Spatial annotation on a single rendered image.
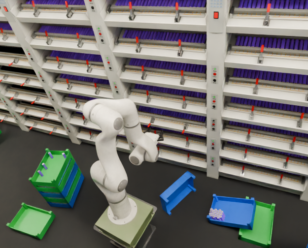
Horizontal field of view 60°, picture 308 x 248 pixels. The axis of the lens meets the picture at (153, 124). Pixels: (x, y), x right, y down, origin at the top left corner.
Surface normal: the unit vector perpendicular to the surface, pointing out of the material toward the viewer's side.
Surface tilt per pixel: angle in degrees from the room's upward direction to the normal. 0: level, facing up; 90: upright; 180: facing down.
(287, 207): 0
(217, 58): 90
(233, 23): 21
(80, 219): 0
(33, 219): 0
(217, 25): 90
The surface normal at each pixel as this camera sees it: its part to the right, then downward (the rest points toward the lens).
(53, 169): -0.14, -0.71
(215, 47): -0.38, 0.68
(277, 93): -0.26, -0.42
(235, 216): -0.42, -0.73
